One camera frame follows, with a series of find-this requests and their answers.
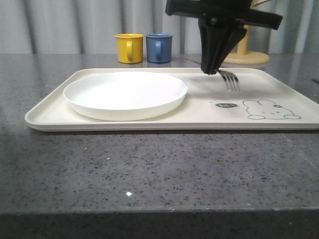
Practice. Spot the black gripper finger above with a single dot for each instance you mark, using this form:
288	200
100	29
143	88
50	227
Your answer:
221	41
204	28

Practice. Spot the wooden mug tree stand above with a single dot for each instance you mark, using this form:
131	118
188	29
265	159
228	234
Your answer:
243	56

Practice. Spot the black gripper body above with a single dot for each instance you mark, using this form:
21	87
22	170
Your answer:
230	10

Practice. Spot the silver fork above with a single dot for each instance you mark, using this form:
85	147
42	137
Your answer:
231	81

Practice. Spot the blue mug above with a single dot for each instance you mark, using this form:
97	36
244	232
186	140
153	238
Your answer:
159	46

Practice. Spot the cream rabbit serving tray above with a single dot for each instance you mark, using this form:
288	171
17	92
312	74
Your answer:
263	103

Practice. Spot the yellow mug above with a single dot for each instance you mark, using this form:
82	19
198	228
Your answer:
130	47

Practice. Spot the white round plate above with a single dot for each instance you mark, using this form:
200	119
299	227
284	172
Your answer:
125	96

